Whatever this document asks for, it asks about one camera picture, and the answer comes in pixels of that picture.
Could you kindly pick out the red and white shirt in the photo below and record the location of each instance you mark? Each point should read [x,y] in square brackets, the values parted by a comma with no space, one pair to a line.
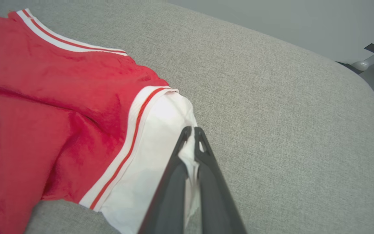
[60,97]

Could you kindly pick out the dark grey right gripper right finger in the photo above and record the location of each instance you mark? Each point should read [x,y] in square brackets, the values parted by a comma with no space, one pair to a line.
[216,201]

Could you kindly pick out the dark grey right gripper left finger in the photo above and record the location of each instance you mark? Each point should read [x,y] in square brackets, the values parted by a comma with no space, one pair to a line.
[170,195]

